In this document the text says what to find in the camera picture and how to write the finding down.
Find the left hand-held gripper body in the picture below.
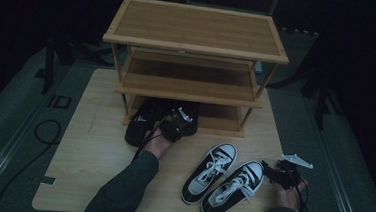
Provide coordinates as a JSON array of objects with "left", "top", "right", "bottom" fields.
[{"left": 157, "top": 105, "right": 196, "bottom": 144}]

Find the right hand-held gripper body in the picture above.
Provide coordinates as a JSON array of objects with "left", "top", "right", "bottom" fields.
[{"left": 270, "top": 152, "right": 315, "bottom": 193}]

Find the plain black shoe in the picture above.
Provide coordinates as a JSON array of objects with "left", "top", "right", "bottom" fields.
[
  {"left": 160, "top": 98, "right": 201, "bottom": 139},
  {"left": 124, "top": 96, "right": 165, "bottom": 149}
]

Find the black white canvas sneaker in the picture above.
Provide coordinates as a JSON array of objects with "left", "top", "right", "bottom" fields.
[
  {"left": 200, "top": 156, "right": 266, "bottom": 212},
  {"left": 179, "top": 139, "right": 239, "bottom": 209}
]

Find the wooden three-tier shoe rack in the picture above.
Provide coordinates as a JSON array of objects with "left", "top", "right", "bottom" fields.
[{"left": 95, "top": 0, "right": 294, "bottom": 142}]

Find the person's right hand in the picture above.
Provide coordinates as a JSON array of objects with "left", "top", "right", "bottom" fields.
[{"left": 272, "top": 176, "right": 309, "bottom": 212}]

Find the black metal stand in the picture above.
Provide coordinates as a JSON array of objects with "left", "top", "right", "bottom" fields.
[
  {"left": 40, "top": 35, "right": 115, "bottom": 101},
  {"left": 264, "top": 25, "right": 350, "bottom": 132}
]

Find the right hand-held gripper cable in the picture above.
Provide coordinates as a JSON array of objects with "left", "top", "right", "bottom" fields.
[{"left": 292, "top": 173, "right": 323, "bottom": 212}]

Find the hand-held gripper cable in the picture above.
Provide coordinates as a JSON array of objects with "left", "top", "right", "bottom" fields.
[
  {"left": 292, "top": 173, "right": 323, "bottom": 212},
  {"left": 131, "top": 113, "right": 169, "bottom": 167}
]

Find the left hand-held gripper cable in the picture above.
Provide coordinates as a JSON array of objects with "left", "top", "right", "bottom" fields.
[{"left": 131, "top": 113, "right": 169, "bottom": 167}]

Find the grey metal floor rail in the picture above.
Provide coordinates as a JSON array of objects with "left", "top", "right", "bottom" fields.
[
  {"left": 0, "top": 97, "right": 52, "bottom": 210},
  {"left": 310, "top": 126, "right": 374, "bottom": 212}
]

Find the black floor cable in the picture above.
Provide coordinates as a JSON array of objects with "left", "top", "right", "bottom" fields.
[{"left": 0, "top": 115, "right": 64, "bottom": 212}]

